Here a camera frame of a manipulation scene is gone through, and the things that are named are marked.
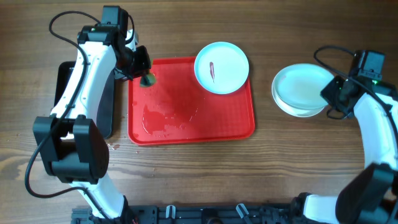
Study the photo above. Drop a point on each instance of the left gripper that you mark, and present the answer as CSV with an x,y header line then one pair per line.
x,y
144,66

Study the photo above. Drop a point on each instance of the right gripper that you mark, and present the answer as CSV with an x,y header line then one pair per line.
x,y
330,90

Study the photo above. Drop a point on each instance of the green sponge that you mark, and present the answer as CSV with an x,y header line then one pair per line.
x,y
147,80

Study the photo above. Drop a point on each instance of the light blue plate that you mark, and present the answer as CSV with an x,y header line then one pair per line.
x,y
300,85
221,68

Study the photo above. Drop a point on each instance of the white plate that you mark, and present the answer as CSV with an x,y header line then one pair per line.
x,y
290,109

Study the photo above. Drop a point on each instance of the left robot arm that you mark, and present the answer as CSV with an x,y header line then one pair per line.
x,y
69,142

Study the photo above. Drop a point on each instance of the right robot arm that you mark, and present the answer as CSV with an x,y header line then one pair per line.
x,y
362,200

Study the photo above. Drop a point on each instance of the red plastic tray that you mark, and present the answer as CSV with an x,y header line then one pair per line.
x,y
177,109

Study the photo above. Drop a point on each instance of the black rectangular tray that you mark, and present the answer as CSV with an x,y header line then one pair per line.
x,y
105,115

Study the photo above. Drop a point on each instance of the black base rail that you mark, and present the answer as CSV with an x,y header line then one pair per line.
x,y
268,213

